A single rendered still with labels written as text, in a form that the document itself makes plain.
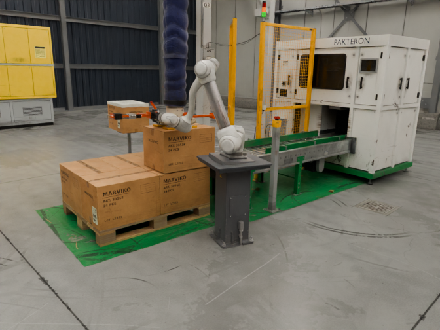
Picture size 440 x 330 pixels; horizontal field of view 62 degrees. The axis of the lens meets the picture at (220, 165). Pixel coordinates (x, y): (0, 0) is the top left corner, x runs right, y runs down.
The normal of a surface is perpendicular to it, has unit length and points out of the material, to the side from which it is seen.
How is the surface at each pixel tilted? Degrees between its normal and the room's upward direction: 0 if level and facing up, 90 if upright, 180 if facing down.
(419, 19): 90
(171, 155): 90
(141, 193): 90
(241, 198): 90
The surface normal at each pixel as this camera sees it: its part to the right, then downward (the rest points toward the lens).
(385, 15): -0.72, 0.16
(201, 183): 0.63, 0.20
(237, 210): 0.40, 0.23
